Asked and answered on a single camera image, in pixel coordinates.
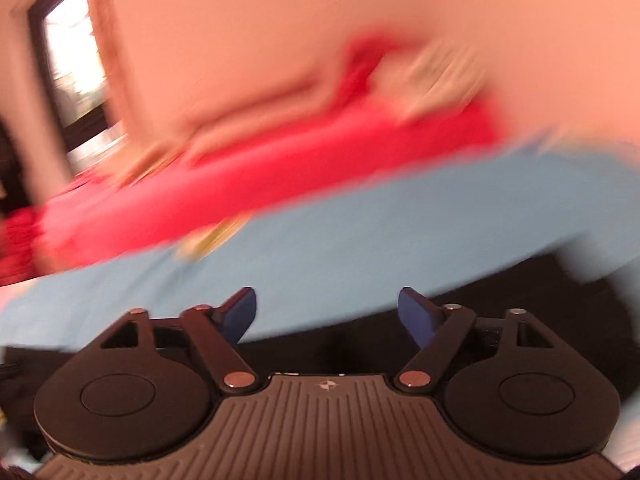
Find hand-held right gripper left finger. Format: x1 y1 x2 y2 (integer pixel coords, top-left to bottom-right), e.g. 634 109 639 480
99 287 259 394

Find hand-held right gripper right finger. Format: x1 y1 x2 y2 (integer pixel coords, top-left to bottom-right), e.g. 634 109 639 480
394 286 556 394

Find black knit pants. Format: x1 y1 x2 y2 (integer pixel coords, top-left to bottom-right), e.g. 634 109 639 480
0 250 640 466

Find light blue printed bed sheet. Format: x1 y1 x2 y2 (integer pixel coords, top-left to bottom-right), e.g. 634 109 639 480
0 142 640 353

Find red blanket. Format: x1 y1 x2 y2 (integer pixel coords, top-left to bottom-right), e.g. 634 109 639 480
39 35 507 267

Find peach crumpled cloth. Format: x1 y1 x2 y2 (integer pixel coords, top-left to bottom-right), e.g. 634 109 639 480
120 67 351 181

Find red clothes pile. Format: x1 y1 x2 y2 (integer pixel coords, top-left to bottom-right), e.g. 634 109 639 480
0 204 48 287

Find beige clothes pile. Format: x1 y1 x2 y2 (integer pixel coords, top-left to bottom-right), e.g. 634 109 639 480
395 42 488 121

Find dark framed window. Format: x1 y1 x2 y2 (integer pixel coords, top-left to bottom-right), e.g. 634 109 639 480
27 0 128 163

